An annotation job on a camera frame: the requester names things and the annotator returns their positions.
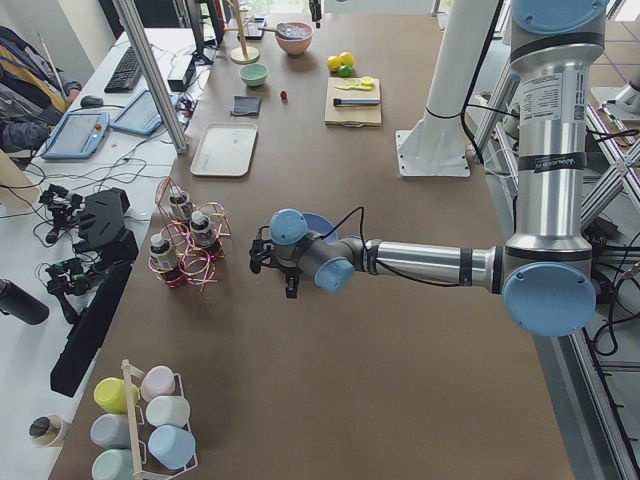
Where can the dark bottle back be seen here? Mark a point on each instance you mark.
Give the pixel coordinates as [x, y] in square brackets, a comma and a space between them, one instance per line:
[180, 203]

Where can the yellow cup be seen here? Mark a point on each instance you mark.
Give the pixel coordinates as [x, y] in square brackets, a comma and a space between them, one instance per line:
[109, 394]

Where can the blue teach pendant right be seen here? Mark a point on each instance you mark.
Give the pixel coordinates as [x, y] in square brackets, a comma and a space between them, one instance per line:
[139, 117]

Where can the pink cup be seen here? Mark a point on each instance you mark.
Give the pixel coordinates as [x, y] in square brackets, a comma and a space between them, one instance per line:
[158, 381]

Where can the dark bottle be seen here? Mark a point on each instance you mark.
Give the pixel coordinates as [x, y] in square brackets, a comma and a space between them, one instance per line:
[163, 253]
[201, 229]
[180, 203]

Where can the black water bottle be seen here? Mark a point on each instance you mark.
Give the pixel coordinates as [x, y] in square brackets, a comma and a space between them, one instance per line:
[18, 303]

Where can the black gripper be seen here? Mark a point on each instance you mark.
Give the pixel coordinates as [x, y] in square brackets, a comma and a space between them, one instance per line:
[291, 283]

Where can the blue teach pendant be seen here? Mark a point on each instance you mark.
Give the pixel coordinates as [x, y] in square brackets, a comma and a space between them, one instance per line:
[77, 136]
[139, 117]

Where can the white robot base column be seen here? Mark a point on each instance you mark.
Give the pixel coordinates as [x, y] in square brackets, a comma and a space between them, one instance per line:
[436, 146]

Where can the green small bowl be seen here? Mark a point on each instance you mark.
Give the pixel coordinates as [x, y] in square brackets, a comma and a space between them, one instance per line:
[254, 75]

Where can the white cup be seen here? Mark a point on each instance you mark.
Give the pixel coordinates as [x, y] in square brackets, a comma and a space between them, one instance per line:
[168, 410]

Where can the lemon slices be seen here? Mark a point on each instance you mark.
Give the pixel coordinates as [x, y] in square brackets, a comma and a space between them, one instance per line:
[359, 84]

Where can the yellow lemon right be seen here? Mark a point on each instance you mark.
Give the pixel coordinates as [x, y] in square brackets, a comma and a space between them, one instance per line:
[346, 59]

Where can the yellow lemon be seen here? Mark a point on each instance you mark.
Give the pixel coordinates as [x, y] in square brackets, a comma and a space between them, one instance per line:
[346, 59]
[333, 63]

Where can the wooden cutting board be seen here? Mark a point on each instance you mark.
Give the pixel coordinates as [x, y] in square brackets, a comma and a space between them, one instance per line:
[355, 116]

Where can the beige tray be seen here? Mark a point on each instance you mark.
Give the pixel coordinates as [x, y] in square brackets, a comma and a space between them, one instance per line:
[224, 150]

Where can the tape roll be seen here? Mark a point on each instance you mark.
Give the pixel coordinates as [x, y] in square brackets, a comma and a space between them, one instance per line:
[48, 431]

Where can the grey cup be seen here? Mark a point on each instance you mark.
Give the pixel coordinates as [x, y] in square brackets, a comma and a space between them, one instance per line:
[111, 431]

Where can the aluminium frame post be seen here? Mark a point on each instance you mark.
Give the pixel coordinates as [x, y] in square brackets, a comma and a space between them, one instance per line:
[133, 26]

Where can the green lime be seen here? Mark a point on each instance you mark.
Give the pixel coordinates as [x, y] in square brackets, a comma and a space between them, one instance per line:
[345, 71]

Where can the seated person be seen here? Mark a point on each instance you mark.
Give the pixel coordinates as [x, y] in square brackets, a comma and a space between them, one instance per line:
[34, 94]

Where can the pink bowl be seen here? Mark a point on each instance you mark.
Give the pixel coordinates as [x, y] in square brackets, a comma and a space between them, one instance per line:
[297, 44]

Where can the black computer mouse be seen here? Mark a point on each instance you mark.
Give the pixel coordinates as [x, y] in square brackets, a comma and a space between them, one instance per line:
[91, 101]

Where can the dark bottle front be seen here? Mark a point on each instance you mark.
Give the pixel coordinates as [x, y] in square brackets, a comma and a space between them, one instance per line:
[163, 253]

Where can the metal ice scoop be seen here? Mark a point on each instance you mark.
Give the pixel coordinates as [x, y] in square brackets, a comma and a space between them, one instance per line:
[289, 30]

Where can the blue cup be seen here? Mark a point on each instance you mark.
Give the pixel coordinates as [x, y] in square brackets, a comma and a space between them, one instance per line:
[173, 447]

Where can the blue teach pendant left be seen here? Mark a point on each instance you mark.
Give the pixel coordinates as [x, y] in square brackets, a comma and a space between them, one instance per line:
[77, 136]

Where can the white cup rack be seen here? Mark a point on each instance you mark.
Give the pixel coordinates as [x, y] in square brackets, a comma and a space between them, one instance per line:
[143, 468]

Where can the copper wire bottle basket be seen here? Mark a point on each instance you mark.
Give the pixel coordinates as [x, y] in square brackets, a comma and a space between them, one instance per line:
[197, 266]

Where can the dark grey cloth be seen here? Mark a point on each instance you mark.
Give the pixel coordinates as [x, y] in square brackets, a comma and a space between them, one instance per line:
[246, 106]

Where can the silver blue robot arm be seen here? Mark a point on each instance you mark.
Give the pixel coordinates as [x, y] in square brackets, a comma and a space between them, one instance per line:
[542, 272]

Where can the black box device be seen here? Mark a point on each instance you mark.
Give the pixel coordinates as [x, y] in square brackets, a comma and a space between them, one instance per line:
[181, 74]

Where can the dark bottle middle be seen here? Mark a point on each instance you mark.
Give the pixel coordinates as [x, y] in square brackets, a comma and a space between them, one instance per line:
[201, 229]

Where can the black handled knife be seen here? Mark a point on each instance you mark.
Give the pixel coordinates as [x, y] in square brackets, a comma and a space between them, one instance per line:
[343, 102]

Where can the yellow lemon left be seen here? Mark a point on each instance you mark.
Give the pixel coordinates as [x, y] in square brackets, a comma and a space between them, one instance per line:
[333, 63]

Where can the black stand equipment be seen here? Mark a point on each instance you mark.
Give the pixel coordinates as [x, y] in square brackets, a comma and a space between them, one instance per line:
[90, 284]

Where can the pale green cup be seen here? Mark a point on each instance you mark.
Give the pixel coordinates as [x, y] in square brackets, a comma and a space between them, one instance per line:
[113, 464]

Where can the wooden mug tree stand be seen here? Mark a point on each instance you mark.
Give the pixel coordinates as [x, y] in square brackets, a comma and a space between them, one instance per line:
[244, 54]

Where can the black keyboard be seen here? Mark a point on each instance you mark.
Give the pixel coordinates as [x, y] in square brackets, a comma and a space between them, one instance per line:
[126, 75]

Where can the blue plate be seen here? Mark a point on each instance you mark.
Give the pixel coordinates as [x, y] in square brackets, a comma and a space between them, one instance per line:
[319, 228]

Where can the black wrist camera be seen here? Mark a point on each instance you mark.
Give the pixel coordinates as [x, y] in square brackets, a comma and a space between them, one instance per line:
[261, 252]

